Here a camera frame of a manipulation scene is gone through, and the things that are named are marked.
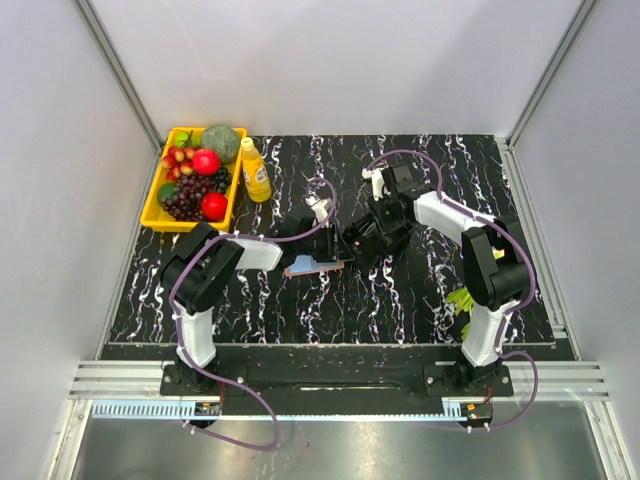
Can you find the green melon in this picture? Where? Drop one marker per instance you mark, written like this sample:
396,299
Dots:
223,140

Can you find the small red fruit bunch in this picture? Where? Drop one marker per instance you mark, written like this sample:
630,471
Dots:
177,163

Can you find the black card box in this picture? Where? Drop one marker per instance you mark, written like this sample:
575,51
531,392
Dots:
369,246

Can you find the dark purple grape bunch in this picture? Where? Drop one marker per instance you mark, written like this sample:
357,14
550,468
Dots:
184,205

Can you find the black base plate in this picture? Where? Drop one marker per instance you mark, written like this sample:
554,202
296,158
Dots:
338,380

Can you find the yellow plastic tray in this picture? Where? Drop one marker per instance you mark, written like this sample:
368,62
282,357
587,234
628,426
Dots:
154,217

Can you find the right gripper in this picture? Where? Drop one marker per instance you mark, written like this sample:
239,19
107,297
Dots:
374,210

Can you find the red pomegranate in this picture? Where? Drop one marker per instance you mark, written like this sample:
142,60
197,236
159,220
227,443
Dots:
213,206
206,162

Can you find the red pomegranate upper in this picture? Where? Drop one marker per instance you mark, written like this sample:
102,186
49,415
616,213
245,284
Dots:
206,162

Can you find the red pomegranate lower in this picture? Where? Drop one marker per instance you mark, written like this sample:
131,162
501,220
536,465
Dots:
213,206

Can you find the yellow juice bottle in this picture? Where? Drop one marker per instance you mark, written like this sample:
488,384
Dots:
256,177

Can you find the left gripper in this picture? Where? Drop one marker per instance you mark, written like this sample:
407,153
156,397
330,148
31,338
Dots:
335,247

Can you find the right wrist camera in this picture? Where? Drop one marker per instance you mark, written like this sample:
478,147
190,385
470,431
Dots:
376,178

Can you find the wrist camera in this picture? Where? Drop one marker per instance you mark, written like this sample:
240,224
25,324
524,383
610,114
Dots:
376,178
321,209

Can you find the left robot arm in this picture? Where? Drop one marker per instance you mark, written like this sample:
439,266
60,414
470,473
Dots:
205,260

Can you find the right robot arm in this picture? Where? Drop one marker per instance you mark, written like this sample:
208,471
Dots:
497,270

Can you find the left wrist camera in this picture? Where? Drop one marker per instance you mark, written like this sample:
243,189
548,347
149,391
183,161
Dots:
321,209

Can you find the pink leather card holder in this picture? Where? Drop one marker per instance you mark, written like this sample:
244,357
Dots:
306,265

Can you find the small black grape bunch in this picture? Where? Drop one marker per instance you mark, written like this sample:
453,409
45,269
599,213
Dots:
222,180

